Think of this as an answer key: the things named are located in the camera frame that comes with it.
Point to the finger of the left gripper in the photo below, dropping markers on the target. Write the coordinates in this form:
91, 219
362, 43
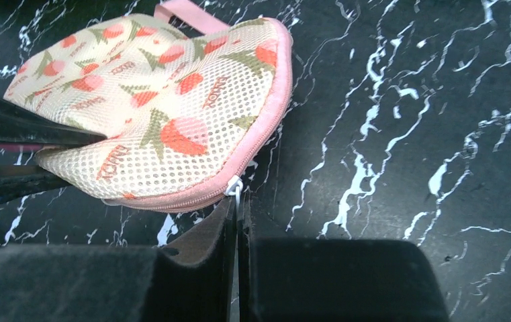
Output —
20, 181
20, 126

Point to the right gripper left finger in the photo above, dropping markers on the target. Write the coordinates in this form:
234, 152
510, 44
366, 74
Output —
189, 279

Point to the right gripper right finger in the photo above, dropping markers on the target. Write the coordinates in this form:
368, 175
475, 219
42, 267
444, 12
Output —
285, 278

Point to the floral pink mesh laundry bag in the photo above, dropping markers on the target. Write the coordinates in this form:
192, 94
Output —
184, 101

